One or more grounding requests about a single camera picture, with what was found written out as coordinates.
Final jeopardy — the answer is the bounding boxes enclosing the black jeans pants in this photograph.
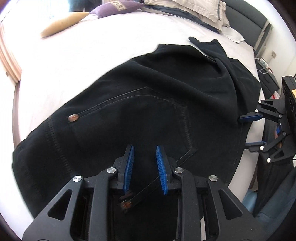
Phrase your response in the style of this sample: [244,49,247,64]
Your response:
[12,38,261,216]

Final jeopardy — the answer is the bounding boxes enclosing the orange white bag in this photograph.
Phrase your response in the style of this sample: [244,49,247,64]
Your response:
[271,91,280,99]

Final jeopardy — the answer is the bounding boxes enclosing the dark bedside table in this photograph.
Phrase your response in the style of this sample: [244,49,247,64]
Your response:
[255,58,280,99]

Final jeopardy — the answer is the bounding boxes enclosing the white flat pillow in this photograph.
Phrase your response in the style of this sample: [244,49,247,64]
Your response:
[222,26,245,44]

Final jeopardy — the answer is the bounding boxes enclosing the dark grey headboard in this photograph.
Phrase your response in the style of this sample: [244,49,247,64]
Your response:
[225,0,273,57]

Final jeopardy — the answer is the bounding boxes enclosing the beige grey folded duvet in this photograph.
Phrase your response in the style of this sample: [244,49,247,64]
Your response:
[144,1,230,32]

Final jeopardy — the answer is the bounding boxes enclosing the white bed sheet mattress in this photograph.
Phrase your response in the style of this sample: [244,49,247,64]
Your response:
[0,4,263,232]

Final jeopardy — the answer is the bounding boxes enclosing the left beige curtain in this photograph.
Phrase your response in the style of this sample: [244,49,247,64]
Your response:
[1,23,22,84]

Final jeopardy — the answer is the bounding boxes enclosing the yellow pillow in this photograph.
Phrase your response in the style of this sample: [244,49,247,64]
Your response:
[40,11,90,38]

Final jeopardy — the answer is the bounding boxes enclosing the purple patterned pillow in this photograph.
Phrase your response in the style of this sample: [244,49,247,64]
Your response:
[90,1,144,18]

